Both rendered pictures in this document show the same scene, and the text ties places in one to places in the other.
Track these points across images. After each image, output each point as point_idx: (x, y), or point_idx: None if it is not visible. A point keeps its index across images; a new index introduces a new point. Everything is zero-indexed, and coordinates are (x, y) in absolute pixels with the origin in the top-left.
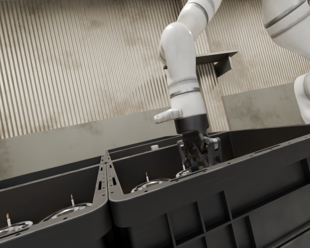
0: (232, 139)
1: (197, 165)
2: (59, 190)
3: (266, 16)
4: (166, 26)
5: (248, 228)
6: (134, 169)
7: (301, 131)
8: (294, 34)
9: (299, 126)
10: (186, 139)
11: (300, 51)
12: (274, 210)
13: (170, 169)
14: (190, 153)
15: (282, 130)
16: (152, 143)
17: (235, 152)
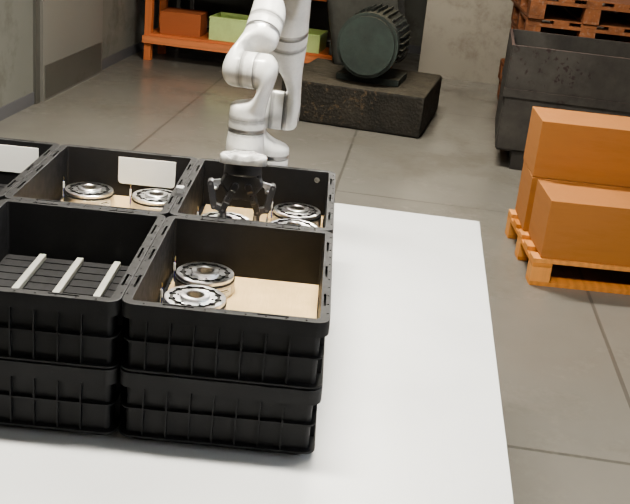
0: (207, 172)
1: (226, 211)
2: (164, 253)
3: (282, 31)
4: (266, 59)
5: None
6: None
7: (297, 174)
8: (293, 60)
9: (297, 169)
10: (232, 181)
11: (287, 77)
12: None
13: None
14: (233, 198)
15: (280, 171)
16: (44, 169)
17: (206, 190)
